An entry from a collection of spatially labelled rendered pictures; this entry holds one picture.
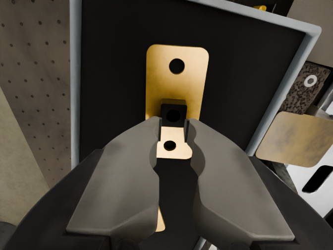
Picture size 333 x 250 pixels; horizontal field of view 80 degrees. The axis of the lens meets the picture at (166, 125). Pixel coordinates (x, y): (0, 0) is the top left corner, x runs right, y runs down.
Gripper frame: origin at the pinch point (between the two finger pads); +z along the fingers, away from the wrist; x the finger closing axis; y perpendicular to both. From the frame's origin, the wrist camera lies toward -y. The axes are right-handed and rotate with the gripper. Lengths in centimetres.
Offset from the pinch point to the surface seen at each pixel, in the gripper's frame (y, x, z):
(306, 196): 25.7, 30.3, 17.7
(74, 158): 4.4, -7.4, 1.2
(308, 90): -0.1, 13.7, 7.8
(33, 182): 132, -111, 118
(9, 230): 194, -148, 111
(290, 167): 18.1, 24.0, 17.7
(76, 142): 2.9, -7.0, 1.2
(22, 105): 23, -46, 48
